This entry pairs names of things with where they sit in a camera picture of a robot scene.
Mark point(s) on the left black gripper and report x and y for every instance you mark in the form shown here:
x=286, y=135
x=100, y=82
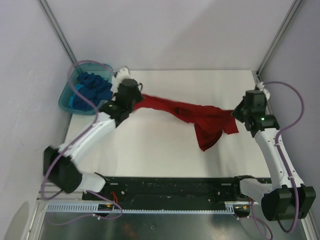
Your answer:
x=139, y=97

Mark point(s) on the dark blue t shirt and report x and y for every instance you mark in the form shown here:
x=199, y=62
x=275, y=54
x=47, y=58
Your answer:
x=95, y=89

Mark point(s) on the teal plastic bin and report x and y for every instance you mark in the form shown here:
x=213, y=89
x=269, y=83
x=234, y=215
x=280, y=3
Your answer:
x=90, y=66

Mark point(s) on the aluminium frame post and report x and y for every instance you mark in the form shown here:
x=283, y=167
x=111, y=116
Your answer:
x=52, y=20
x=280, y=34

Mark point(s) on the right aluminium frame post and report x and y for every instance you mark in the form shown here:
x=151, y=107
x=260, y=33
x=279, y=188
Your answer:
x=280, y=34

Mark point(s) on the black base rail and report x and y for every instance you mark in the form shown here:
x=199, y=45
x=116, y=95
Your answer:
x=170, y=193

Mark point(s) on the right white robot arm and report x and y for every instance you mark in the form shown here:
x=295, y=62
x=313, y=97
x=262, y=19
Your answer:
x=286, y=197

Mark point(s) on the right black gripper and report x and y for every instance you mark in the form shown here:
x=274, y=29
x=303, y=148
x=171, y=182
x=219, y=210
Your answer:
x=236, y=113

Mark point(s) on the light blue t shirt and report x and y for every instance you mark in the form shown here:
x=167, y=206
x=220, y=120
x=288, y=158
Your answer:
x=71, y=99

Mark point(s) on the left aluminium frame post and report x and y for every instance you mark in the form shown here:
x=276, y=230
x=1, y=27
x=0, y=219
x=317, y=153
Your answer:
x=52, y=20

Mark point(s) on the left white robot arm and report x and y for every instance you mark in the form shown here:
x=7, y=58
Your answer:
x=61, y=164

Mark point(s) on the red t shirt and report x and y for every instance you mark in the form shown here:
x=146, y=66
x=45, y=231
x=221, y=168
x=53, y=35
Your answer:
x=209, y=122

